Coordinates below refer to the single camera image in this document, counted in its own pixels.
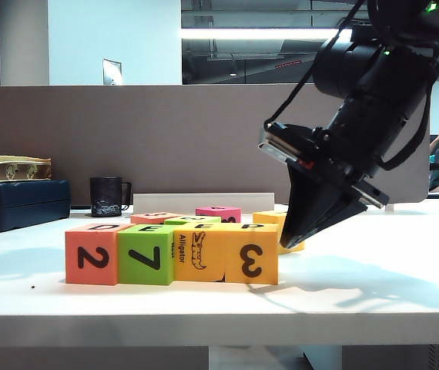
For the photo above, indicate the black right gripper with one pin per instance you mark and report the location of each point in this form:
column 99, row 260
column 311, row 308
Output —
column 312, row 150

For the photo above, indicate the yellow block with number 3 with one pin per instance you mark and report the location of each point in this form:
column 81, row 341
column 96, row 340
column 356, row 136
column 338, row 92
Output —
column 235, row 239

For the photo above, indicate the yellow block with Alligator print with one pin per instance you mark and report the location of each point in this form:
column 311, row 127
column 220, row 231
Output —
column 212, row 270

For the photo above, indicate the green block with number 7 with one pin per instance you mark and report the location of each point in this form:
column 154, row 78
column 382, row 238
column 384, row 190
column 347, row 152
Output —
column 127, row 275

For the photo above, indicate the orange block with Queen print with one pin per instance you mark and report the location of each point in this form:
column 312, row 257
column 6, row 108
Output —
column 73, row 239

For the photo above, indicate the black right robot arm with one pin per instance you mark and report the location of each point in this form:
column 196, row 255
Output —
column 377, row 88

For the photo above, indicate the green block with letter D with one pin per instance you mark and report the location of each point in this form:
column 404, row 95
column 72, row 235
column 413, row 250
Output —
column 181, row 220

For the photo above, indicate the orange block with letter Y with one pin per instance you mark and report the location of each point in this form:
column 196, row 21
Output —
column 152, row 217

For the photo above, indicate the yellow block with Y and 6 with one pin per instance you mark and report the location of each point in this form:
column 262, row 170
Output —
column 267, row 217

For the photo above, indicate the pink block with number 4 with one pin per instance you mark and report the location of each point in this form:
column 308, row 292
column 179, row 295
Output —
column 215, row 210

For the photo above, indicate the red LED ceiling sign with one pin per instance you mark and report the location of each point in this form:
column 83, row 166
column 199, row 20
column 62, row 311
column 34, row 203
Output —
column 289, row 64

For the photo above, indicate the brown-grey desk divider panel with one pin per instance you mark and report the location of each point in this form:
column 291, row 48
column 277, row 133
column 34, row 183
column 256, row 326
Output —
column 165, row 135

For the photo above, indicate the ceiling light strip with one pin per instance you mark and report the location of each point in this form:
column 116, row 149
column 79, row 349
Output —
column 242, row 34

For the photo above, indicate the black mug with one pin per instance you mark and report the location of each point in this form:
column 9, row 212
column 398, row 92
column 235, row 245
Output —
column 106, row 196

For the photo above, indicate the navy blue case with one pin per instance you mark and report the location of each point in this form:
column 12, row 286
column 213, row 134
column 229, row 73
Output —
column 19, row 208

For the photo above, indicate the cream ornate box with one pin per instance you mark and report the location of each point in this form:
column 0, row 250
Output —
column 11, row 169

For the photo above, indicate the wall sign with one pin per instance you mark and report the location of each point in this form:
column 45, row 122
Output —
column 112, row 73

